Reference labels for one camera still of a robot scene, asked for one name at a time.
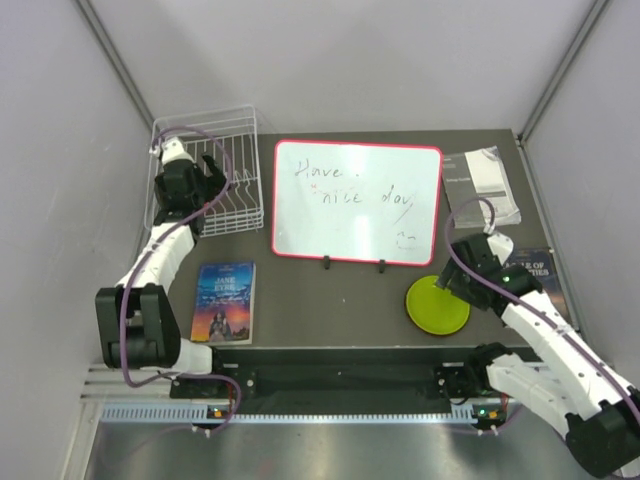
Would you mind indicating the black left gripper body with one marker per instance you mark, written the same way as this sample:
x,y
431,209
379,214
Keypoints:
x,y
206,176

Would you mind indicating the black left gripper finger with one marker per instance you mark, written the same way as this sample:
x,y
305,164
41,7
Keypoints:
x,y
215,181
210,162

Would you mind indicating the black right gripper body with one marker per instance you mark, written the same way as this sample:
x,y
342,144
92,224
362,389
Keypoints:
x,y
454,279

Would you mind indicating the lime green plate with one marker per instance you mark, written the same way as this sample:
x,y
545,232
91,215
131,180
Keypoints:
x,y
434,310

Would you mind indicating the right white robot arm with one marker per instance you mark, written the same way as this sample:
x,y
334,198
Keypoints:
x,y
591,407

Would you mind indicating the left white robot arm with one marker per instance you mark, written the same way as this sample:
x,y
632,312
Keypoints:
x,y
136,323

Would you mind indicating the bagged white manual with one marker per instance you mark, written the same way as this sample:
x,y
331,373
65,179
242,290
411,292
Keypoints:
x,y
480,173

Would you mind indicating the Tale of Two Cities book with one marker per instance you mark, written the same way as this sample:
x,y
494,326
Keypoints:
x,y
540,262

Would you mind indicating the Jane Eyre book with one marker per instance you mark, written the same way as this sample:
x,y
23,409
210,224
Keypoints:
x,y
224,304

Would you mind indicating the pink framed whiteboard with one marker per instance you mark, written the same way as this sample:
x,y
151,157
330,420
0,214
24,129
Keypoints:
x,y
357,202

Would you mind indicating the white wire dish rack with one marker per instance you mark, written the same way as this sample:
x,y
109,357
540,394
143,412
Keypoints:
x,y
230,136

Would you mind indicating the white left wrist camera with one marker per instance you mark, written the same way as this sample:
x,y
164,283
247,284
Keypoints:
x,y
170,150

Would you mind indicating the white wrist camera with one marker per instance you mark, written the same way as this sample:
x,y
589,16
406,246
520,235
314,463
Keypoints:
x,y
170,150
501,246

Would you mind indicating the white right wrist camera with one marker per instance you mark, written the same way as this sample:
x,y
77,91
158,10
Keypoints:
x,y
501,246

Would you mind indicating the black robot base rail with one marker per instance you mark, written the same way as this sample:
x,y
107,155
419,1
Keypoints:
x,y
338,380

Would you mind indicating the grey slotted cable duct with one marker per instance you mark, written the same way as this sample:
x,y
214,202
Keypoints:
x,y
209,414

